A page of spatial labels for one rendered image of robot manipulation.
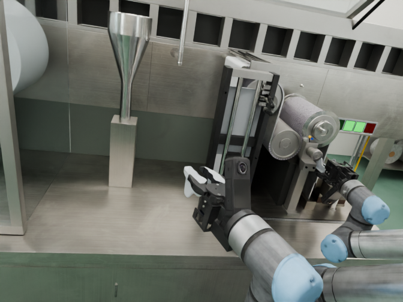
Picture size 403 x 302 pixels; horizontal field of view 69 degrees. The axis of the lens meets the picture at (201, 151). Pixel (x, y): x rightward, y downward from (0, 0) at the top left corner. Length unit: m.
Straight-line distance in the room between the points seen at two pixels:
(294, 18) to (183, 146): 0.74
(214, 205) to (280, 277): 0.19
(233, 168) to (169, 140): 0.88
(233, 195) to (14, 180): 0.61
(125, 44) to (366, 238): 0.90
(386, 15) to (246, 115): 3.74
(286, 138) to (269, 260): 0.72
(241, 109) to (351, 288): 0.58
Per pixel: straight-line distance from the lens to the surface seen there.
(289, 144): 1.15
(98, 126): 1.39
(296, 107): 1.26
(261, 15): 1.35
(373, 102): 1.69
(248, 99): 0.92
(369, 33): 1.58
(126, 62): 1.03
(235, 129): 0.94
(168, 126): 1.37
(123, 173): 1.17
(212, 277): 1.06
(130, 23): 0.99
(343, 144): 4.77
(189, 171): 0.63
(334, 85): 1.54
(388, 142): 2.08
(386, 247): 0.91
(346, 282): 0.56
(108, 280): 1.05
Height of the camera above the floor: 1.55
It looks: 24 degrees down
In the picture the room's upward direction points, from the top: 10 degrees clockwise
